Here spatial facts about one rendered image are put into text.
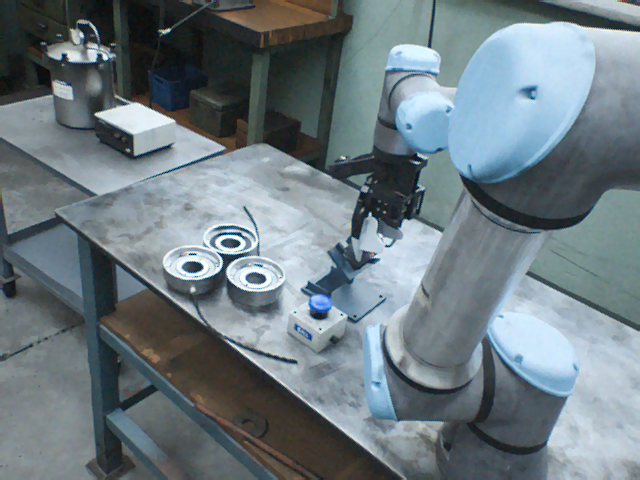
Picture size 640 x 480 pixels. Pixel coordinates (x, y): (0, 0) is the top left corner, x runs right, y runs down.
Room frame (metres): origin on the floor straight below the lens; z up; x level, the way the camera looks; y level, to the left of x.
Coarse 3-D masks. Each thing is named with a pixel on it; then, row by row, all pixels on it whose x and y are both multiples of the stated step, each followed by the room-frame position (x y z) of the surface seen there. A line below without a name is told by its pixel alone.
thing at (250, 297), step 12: (240, 264) 0.97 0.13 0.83; (252, 264) 0.98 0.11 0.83; (264, 264) 0.98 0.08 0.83; (276, 264) 0.97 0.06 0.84; (228, 276) 0.91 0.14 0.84; (240, 276) 0.93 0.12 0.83; (252, 276) 0.95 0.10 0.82; (264, 276) 0.95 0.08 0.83; (228, 288) 0.90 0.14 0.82; (240, 288) 0.88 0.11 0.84; (252, 288) 0.90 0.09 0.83; (276, 288) 0.90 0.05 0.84; (240, 300) 0.89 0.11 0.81; (252, 300) 0.88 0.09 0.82; (264, 300) 0.89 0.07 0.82
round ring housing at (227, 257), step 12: (216, 228) 1.07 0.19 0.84; (228, 228) 1.08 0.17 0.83; (240, 228) 1.08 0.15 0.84; (204, 240) 1.01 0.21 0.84; (216, 240) 1.04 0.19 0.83; (228, 240) 1.05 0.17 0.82; (240, 240) 1.05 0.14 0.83; (252, 240) 1.05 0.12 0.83; (228, 252) 0.98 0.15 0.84; (240, 252) 0.99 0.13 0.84; (252, 252) 1.01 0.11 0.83; (228, 264) 0.99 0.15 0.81
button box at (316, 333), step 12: (300, 312) 0.83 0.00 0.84; (312, 312) 0.83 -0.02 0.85; (336, 312) 0.85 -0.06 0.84; (288, 324) 0.83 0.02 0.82; (300, 324) 0.81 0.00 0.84; (312, 324) 0.81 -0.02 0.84; (324, 324) 0.81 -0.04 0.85; (336, 324) 0.82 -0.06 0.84; (300, 336) 0.81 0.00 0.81; (312, 336) 0.80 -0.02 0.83; (324, 336) 0.80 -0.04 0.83; (336, 336) 0.82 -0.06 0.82; (312, 348) 0.80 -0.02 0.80; (324, 348) 0.80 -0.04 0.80
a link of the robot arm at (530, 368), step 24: (504, 336) 0.61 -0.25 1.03; (528, 336) 0.63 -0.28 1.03; (552, 336) 0.64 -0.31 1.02; (504, 360) 0.59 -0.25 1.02; (528, 360) 0.58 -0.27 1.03; (552, 360) 0.59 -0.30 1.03; (576, 360) 0.61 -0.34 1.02; (504, 384) 0.57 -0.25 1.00; (528, 384) 0.57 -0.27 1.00; (552, 384) 0.57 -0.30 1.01; (480, 408) 0.56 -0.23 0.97; (504, 408) 0.56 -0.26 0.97; (528, 408) 0.57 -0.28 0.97; (552, 408) 0.57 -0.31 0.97; (504, 432) 0.57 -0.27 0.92; (528, 432) 0.57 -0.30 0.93
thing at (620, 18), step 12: (540, 0) 2.29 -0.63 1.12; (552, 0) 2.27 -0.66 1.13; (564, 0) 2.25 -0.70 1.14; (576, 0) 2.23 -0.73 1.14; (588, 0) 2.23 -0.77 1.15; (600, 0) 2.25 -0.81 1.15; (624, 0) 2.27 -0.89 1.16; (636, 0) 2.25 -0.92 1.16; (588, 12) 2.19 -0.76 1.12; (600, 12) 2.17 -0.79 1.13; (612, 12) 2.15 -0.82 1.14; (624, 12) 2.14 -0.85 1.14; (636, 12) 2.14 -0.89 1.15; (636, 24) 2.10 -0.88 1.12
